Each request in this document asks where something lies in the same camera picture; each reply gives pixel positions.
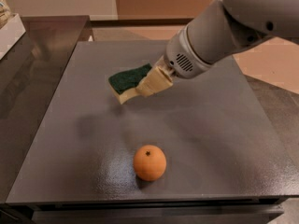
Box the orange fruit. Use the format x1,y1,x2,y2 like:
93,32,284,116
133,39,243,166
133,145,166,182

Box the white box on counter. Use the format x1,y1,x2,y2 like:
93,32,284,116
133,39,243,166
0,13,25,60

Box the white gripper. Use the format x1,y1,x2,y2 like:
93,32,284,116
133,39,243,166
136,27,211,97

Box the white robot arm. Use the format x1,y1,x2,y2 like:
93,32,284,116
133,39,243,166
137,0,299,97

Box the green and yellow sponge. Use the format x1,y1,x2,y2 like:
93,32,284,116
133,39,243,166
108,63,151,105

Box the dark side counter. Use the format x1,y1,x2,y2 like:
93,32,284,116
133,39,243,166
0,15,93,204

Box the packaged item on box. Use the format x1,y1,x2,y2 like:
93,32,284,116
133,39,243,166
0,0,11,29

